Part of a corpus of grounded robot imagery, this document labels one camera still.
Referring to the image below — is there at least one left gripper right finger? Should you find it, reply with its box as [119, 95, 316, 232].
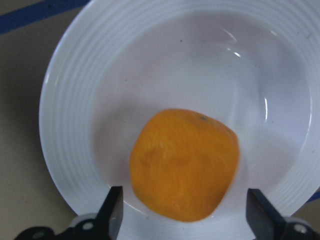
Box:
[245, 188, 320, 240]

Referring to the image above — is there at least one brown paper table cover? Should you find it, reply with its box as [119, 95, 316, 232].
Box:
[0, 8, 80, 240]

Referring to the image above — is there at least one white ribbed bowl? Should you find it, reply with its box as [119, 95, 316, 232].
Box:
[39, 0, 320, 240]

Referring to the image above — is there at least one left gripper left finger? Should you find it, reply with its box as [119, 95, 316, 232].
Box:
[16, 186, 124, 240]

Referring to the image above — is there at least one orange fruit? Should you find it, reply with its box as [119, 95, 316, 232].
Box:
[129, 108, 240, 222]

